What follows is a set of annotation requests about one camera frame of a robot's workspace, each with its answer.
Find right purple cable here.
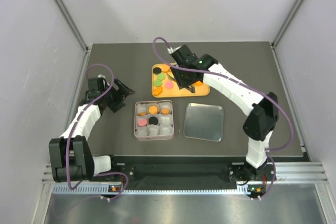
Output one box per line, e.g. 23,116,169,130
153,37,295,201

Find silver tin lid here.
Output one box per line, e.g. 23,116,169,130
183,103,224,142

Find black sandwich cookie bottom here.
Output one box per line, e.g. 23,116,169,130
148,116,159,125

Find purple cable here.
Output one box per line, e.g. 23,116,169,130
67,63,130,201
153,37,295,201

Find green cookie upper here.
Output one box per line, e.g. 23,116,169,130
157,73,165,80

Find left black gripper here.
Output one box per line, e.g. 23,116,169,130
101,78,135,112

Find orange fish cookie left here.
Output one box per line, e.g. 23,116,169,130
153,87,163,97

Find slotted cable duct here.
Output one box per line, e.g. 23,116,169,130
52,184,262,195

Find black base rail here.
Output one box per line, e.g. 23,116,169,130
89,155,279,190

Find yellow cookie tray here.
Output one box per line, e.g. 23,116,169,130
151,63,210,98

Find pink cookie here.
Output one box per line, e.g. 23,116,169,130
138,118,148,127
165,81,174,89

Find round orange cookie top-left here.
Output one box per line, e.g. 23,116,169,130
161,65,170,72

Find tan dotted round cookie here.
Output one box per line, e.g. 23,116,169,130
148,105,159,114

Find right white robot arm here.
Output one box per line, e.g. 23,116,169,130
167,45,279,181

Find green cookie lower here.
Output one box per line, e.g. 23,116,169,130
153,79,162,87

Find green cookie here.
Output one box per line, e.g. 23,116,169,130
157,73,165,80
153,79,162,87

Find pink cookie tin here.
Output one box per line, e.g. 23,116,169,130
133,100,175,142

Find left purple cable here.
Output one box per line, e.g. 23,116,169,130
67,63,130,201

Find black sandwich cookie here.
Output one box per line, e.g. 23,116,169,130
148,116,159,125
153,67,162,74

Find black sandwich cookie top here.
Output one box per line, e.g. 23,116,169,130
153,67,162,74

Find metal tongs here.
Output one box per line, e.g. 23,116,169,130
166,73,196,93

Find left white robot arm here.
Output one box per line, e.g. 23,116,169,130
48,74,135,183

